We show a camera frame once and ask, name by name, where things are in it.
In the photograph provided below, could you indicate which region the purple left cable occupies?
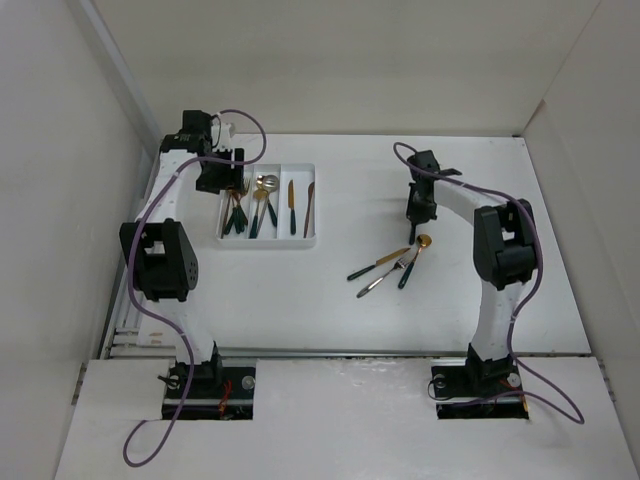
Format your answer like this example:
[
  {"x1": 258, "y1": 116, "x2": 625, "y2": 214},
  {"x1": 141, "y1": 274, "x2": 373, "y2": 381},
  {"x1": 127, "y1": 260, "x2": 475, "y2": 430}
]
[{"x1": 121, "y1": 109, "x2": 268, "y2": 467}]

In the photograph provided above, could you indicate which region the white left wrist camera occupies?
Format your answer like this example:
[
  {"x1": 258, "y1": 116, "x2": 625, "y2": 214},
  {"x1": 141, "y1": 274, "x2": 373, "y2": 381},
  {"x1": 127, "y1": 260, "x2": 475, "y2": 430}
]
[{"x1": 211, "y1": 120, "x2": 236, "y2": 151}]

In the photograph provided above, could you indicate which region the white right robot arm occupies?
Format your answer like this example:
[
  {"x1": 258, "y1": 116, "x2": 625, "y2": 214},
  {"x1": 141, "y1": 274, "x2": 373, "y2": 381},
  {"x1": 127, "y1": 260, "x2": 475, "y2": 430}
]
[{"x1": 406, "y1": 150, "x2": 539, "y2": 398}]

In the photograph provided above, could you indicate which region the white cutlery tray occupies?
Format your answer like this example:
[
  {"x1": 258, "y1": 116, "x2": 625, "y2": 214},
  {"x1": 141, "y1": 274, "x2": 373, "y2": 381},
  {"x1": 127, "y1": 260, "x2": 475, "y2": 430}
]
[{"x1": 215, "y1": 164, "x2": 317, "y2": 249}]

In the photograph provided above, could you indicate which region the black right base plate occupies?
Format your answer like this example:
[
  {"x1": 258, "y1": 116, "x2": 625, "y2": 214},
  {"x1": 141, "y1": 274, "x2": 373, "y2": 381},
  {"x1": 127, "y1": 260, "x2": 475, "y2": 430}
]
[{"x1": 429, "y1": 362, "x2": 529, "y2": 420}]

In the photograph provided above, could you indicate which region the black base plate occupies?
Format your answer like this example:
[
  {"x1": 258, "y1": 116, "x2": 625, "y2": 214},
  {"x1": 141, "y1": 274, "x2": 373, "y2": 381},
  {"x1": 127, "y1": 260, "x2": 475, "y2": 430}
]
[
  {"x1": 429, "y1": 362, "x2": 529, "y2": 420},
  {"x1": 158, "y1": 363, "x2": 256, "y2": 421}
]

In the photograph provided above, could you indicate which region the gold spoon green handle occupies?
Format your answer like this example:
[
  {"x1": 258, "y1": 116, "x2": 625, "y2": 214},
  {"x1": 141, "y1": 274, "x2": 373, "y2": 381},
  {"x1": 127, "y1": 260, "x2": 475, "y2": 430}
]
[
  {"x1": 254, "y1": 175, "x2": 279, "y2": 226},
  {"x1": 249, "y1": 188, "x2": 268, "y2": 239},
  {"x1": 398, "y1": 234, "x2": 432, "y2": 290}
]

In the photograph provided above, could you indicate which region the purple cable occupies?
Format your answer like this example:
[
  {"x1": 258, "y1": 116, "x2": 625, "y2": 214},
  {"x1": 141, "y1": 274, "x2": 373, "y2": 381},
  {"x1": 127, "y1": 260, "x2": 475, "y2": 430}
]
[
  {"x1": 121, "y1": 109, "x2": 268, "y2": 467},
  {"x1": 392, "y1": 142, "x2": 586, "y2": 425}
]

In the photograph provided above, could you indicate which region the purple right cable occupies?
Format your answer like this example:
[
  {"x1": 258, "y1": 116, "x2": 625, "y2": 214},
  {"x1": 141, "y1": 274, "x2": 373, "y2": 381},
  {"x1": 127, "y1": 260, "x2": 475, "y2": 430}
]
[{"x1": 392, "y1": 142, "x2": 586, "y2": 425}]

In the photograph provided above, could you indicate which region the gold fork in tray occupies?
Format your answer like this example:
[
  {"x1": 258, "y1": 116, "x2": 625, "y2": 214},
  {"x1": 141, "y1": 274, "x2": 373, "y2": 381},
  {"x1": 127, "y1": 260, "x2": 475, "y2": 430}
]
[{"x1": 235, "y1": 206, "x2": 248, "y2": 234}]

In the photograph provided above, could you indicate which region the silver spoon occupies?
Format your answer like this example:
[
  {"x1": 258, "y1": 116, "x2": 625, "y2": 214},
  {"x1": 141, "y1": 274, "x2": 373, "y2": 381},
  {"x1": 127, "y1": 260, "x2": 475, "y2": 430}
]
[{"x1": 254, "y1": 174, "x2": 280, "y2": 221}]

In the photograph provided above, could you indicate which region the gold knife green handle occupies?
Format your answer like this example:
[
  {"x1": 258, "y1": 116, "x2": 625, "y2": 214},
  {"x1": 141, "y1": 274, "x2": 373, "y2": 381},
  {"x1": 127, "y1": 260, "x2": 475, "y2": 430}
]
[
  {"x1": 287, "y1": 179, "x2": 297, "y2": 236},
  {"x1": 346, "y1": 247, "x2": 410, "y2": 281},
  {"x1": 408, "y1": 223, "x2": 417, "y2": 246}
]

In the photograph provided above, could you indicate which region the copper knife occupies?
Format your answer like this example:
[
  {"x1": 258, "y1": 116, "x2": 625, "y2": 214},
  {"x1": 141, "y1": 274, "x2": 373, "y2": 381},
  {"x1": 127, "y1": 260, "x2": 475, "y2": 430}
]
[{"x1": 303, "y1": 181, "x2": 315, "y2": 238}]

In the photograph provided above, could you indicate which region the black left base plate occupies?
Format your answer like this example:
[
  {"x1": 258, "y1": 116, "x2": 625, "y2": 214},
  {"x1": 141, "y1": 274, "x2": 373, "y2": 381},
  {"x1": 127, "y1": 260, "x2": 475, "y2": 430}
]
[{"x1": 158, "y1": 363, "x2": 256, "y2": 421}]

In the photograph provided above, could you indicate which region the aluminium rail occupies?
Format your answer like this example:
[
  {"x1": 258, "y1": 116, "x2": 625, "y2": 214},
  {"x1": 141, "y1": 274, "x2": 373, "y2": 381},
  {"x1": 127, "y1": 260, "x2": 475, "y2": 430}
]
[{"x1": 97, "y1": 271, "x2": 141, "y2": 360}]

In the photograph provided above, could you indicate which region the copper fork in tray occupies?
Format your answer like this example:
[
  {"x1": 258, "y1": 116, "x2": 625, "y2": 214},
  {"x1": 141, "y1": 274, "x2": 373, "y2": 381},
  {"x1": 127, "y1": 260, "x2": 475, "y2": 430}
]
[{"x1": 229, "y1": 189, "x2": 244, "y2": 209}]

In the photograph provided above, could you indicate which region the silver fork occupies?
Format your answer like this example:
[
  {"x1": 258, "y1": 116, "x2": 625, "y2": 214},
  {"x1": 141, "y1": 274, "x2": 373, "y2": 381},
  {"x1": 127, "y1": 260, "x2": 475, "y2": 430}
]
[{"x1": 356, "y1": 248, "x2": 410, "y2": 299}]

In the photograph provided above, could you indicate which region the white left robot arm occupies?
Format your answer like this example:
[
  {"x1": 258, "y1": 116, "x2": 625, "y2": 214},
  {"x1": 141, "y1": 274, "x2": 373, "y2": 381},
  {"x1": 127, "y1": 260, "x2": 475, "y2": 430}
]
[{"x1": 119, "y1": 110, "x2": 246, "y2": 397}]

